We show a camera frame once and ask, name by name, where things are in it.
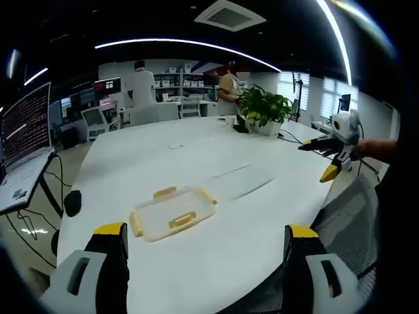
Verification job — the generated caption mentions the black laptop cable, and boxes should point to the black laptop cable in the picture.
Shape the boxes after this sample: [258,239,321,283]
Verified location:
[42,152,73,197]

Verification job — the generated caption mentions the black tripod stand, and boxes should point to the black tripod stand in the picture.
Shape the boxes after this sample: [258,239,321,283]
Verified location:
[291,70,304,124]

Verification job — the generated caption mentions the grey mesh office chair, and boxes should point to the grey mesh office chair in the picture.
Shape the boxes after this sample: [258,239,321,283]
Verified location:
[255,178,381,314]

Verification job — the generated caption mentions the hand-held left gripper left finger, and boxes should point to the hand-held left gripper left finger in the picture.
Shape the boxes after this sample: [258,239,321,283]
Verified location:
[41,222,131,314]

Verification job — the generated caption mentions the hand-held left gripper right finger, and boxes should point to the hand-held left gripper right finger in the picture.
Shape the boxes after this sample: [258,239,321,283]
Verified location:
[282,224,364,314]

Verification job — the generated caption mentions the clear container lid yellow clips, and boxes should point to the clear container lid yellow clips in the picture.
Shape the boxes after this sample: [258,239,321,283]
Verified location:
[129,185,219,243]

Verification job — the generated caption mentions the white plant pot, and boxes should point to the white plant pot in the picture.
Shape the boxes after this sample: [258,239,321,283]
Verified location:
[257,120,284,137]

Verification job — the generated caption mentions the open laptop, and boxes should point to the open laptop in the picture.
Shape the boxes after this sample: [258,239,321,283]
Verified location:
[0,81,55,215]

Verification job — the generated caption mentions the white storage shelf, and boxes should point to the white storage shelf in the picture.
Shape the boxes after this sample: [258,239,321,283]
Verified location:
[153,67,214,98]

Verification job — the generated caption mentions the black round pouch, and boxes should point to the black round pouch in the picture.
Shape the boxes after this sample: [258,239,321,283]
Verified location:
[64,190,82,217]

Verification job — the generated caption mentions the long ceiling light strip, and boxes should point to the long ceiling light strip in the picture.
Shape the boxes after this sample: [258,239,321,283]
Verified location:
[94,38,282,73]
[316,0,354,86]

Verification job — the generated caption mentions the computer monitor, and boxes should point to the computer monitor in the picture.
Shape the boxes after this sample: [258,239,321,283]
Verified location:
[94,77,122,95]

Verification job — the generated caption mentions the white office chair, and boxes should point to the white office chair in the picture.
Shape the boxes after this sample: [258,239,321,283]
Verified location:
[179,96,202,119]
[81,106,120,135]

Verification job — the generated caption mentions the person's dark clothing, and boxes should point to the person's dark clothing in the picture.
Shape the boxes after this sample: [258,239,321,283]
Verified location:
[373,140,414,272]

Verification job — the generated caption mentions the green potted plant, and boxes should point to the green potted plant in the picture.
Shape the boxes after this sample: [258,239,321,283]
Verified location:
[236,84,295,129]

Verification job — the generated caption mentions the short ceiling light strip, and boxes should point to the short ceiling light strip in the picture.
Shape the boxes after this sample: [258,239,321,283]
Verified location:
[24,67,49,87]

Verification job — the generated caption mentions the ceiling air vent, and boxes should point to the ceiling air vent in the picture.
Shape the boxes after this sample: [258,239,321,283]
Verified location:
[194,0,267,33]

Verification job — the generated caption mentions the small black stand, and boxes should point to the small black stand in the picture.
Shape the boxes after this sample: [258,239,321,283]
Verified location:
[233,114,250,133]

